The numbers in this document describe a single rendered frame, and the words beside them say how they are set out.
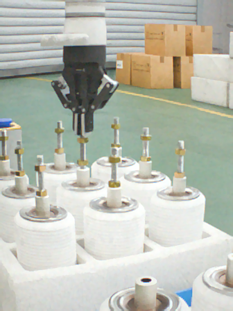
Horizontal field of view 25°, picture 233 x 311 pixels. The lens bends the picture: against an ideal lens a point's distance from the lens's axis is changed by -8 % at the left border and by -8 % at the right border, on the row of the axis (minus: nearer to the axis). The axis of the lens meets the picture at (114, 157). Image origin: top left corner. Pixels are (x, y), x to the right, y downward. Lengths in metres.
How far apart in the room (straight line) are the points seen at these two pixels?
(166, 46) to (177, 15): 2.68
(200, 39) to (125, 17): 2.04
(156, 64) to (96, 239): 3.80
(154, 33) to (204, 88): 1.03
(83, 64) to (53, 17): 5.38
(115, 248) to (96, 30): 0.35
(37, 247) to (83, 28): 0.36
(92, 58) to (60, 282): 0.37
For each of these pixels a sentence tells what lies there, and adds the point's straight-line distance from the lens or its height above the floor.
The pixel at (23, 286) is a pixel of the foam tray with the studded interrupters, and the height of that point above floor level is 0.17.
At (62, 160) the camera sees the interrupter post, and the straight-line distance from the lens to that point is 1.05.
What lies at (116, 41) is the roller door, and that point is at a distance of 6.70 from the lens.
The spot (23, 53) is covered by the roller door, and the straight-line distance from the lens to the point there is 6.11.
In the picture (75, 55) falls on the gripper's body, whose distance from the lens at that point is 0.89.
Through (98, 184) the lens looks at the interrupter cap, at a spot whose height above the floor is 0.25.
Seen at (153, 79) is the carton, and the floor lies 0.09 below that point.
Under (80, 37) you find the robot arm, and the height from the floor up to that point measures 0.51.
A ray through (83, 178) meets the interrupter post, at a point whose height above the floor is 0.27.
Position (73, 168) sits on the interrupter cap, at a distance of 1.06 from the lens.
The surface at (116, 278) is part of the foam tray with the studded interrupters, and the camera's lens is 0.82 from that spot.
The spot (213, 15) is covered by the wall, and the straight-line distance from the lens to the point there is 7.84.
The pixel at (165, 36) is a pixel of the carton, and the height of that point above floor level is 0.48.
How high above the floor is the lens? 0.52
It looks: 14 degrees down
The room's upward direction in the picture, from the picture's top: straight up
